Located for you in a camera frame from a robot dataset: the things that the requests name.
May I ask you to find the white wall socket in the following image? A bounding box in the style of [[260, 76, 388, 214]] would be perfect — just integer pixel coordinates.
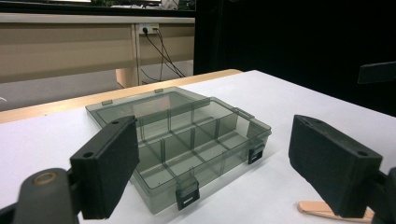
[[138, 23, 160, 35]]

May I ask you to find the black cable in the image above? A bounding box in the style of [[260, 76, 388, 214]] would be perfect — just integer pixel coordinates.
[[140, 27, 177, 84], [142, 28, 187, 78]]

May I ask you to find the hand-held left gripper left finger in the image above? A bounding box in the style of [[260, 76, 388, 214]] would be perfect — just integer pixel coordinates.
[[69, 115, 141, 220]]

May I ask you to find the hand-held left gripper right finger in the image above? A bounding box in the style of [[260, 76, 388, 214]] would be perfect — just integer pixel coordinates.
[[288, 114, 384, 219]]

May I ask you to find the dark flat bar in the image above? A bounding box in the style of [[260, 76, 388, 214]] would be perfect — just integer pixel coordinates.
[[357, 61, 396, 85]]

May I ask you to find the wooden stick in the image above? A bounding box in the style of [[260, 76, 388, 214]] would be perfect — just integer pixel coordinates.
[[297, 201, 375, 223]]

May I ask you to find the grey transparent compartment box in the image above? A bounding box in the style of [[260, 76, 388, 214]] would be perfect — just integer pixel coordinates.
[[85, 86, 273, 216]]

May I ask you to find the beige desk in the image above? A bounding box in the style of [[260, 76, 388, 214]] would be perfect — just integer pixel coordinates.
[[0, 12, 196, 89]]

